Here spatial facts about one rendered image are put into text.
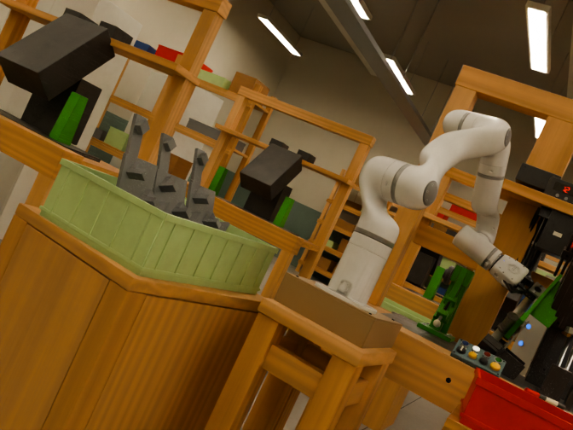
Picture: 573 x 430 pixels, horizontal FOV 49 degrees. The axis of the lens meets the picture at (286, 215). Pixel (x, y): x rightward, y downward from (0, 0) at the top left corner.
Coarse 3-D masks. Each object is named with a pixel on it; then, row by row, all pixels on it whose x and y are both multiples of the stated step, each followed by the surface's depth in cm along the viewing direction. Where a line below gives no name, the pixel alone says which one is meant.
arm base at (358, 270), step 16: (352, 240) 176; (368, 240) 173; (352, 256) 174; (368, 256) 173; (384, 256) 174; (336, 272) 176; (352, 272) 173; (368, 272) 173; (336, 288) 174; (352, 288) 172; (368, 288) 174; (352, 304) 169
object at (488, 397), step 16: (480, 384) 153; (496, 384) 171; (464, 400) 170; (480, 400) 153; (496, 400) 152; (512, 400) 151; (528, 400) 169; (464, 416) 154; (480, 416) 153; (496, 416) 152; (512, 416) 151; (528, 416) 150; (544, 416) 149; (560, 416) 166
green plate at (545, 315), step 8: (552, 288) 204; (544, 296) 203; (552, 296) 203; (536, 304) 203; (544, 304) 204; (528, 312) 204; (536, 312) 204; (544, 312) 203; (552, 312) 203; (544, 320) 203; (552, 320) 202
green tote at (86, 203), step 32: (64, 160) 174; (64, 192) 173; (96, 192) 168; (64, 224) 170; (96, 224) 165; (128, 224) 161; (160, 224) 156; (192, 224) 165; (128, 256) 159; (160, 256) 160; (192, 256) 172; (224, 256) 185; (256, 256) 200; (224, 288) 192; (256, 288) 207
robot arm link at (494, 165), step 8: (456, 112) 201; (464, 112) 200; (472, 112) 200; (448, 120) 202; (456, 120) 199; (448, 128) 202; (456, 128) 199; (504, 152) 207; (480, 160) 213; (488, 160) 210; (496, 160) 209; (504, 160) 209; (480, 168) 213; (488, 168) 210; (496, 168) 209; (504, 168) 210; (496, 176) 210; (504, 176) 212
